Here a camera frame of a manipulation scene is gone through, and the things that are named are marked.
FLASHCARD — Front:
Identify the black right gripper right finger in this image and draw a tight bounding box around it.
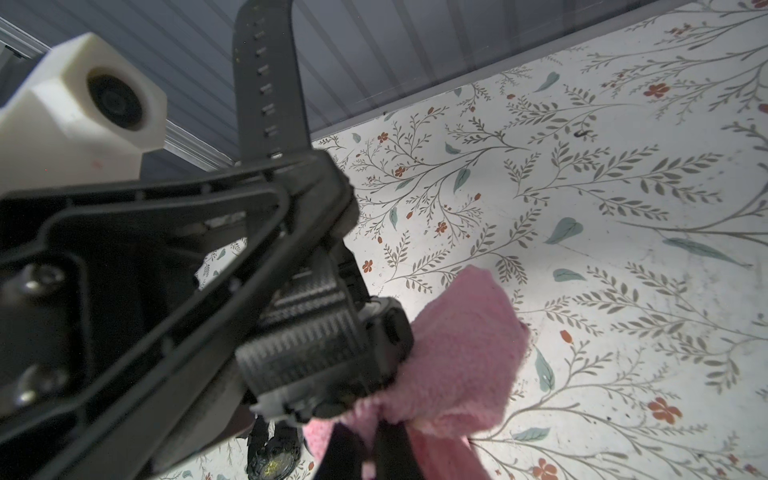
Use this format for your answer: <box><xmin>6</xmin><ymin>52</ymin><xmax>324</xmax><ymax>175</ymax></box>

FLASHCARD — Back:
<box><xmin>373</xmin><ymin>420</ymin><xmax>423</xmax><ymax>480</ymax></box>

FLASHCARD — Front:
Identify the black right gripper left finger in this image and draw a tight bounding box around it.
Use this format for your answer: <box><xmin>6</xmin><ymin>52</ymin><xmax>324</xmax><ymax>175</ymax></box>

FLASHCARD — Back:
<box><xmin>314</xmin><ymin>424</ymin><xmax>368</xmax><ymax>480</ymax></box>

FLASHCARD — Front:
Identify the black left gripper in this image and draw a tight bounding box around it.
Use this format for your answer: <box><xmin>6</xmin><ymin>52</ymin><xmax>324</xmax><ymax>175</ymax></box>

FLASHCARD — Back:
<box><xmin>1</xmin><ymin>150</ymin><xmax>414</xmax><ymax>479</ymax></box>

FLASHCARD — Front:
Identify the pink cloth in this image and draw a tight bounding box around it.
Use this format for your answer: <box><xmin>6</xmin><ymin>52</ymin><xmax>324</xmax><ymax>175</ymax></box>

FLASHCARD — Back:
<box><xmin>303</xmin><ymin>266</ymin><xmax>530</xmax><ymax>479</ymax></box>

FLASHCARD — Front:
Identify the black strap wristwatch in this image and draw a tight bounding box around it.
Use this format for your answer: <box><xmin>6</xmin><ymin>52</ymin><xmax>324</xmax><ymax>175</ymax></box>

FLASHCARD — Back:
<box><xmin>232</xmin><ymin>0</ymin><xmax>311</xmax><ymax>162</ymax></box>

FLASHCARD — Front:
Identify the green dial watch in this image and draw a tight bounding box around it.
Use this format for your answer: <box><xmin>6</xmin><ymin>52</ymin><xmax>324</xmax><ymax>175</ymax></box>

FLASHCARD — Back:
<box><xmin>245</xmin><ymin>417</ymin><xmax>304</xmax><ymax>480</ymax></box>

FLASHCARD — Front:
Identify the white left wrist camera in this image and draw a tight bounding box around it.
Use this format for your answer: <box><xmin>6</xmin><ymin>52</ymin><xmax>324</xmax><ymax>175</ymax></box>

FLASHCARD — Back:
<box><xmin>1</xmin><ymin>33</ymin><xmax>167</xmax><ymax>193</ymax></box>

